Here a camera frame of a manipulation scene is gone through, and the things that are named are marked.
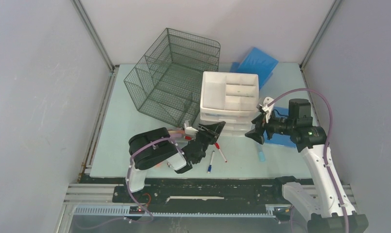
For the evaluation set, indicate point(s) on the black front rail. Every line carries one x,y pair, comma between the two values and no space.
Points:
213,196

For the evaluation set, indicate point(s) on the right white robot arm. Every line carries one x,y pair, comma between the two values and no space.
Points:
332,212

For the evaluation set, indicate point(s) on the white plastic drawer organizer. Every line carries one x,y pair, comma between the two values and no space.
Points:
229,97

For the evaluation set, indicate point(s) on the green wire mesh basket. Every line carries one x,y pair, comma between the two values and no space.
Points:
166,82

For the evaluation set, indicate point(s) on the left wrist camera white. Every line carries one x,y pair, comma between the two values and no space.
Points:
189,130

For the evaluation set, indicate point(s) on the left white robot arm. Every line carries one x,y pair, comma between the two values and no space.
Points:
181,149

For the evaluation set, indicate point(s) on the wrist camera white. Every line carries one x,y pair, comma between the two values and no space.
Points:
265,106
189,130

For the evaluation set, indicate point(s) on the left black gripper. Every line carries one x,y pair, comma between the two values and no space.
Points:
214,130

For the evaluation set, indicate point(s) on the clear blue tip highlighter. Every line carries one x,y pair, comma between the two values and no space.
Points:
260,153

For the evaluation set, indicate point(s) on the blue folder at back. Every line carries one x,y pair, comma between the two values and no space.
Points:
256,62

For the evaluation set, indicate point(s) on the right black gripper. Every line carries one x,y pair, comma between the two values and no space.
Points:
257,133

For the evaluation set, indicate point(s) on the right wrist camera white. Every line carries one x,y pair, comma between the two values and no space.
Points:
265,106

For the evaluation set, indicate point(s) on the blue folder at right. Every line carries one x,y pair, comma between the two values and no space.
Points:
277,139

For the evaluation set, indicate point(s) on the red cap marker middle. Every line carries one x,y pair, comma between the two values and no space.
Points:
221,152

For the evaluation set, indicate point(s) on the blue cap whiteboard marker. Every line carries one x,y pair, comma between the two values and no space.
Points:
211,162

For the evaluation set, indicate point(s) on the blue folder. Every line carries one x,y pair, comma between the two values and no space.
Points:
256,62
277,139

